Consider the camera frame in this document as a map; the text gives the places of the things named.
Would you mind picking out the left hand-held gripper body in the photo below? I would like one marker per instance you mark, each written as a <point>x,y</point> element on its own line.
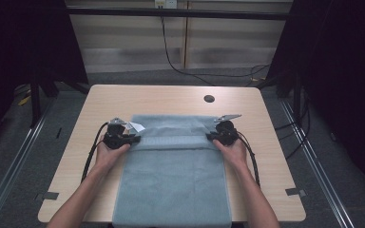
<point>115,137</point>

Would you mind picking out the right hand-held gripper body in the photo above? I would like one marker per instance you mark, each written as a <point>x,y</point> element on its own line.
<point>226,133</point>

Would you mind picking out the grey-blue towel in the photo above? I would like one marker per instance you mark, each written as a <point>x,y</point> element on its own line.
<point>171,183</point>

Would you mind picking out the person's left hand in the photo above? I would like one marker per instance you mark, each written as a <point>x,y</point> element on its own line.
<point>107,156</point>

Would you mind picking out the person's right hand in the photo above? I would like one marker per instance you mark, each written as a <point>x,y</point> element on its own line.
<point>233,155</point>

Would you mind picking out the round black table grommet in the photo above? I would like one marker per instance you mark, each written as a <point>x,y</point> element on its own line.
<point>209,98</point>

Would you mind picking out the small black floor piece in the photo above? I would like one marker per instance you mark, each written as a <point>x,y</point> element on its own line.
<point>59,133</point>

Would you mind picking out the black metal stand leg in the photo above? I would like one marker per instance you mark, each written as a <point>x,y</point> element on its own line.
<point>35,104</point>
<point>297,101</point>

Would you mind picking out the grey tape strip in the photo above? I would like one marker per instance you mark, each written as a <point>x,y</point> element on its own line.
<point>296,192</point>
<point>48,196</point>

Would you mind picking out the yellow floor object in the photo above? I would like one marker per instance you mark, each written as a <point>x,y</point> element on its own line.
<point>24,100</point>

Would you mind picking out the black curtain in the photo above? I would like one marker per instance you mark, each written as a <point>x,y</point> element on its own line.
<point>342,79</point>
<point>22,41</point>

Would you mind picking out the metal floor rail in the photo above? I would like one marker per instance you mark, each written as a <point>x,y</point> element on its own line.
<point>12,164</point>
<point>316,164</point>

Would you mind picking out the wooden wall post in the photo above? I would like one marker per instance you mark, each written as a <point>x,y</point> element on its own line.
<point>186,38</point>

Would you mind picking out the black horizontal frame bar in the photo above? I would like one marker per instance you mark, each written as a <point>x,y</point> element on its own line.
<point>171,13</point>

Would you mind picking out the white wall power outlet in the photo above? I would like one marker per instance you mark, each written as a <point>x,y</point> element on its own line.
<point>166,3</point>

